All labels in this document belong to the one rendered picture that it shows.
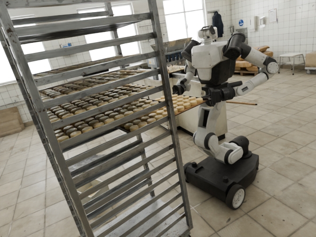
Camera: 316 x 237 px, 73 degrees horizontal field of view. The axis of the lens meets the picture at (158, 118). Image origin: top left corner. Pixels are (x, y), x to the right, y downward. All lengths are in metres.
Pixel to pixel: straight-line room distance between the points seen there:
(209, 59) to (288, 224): 1.30
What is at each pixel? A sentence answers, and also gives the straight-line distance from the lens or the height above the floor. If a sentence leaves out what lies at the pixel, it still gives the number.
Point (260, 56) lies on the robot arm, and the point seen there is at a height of 1.16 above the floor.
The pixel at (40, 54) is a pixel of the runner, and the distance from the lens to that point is 0.94.
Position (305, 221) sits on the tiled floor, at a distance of 2.00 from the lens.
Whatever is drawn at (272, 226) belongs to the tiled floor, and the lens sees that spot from 1.91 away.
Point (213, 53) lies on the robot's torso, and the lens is 1.62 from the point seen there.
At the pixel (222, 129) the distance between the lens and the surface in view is 2.88.
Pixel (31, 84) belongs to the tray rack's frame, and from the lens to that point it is 0.90.
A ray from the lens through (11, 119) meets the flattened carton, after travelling 5.79.
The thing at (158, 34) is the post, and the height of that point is 1.41.
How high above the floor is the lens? 1.40
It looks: 20 degrees down
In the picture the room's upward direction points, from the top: 11 degrees counter-clockwise
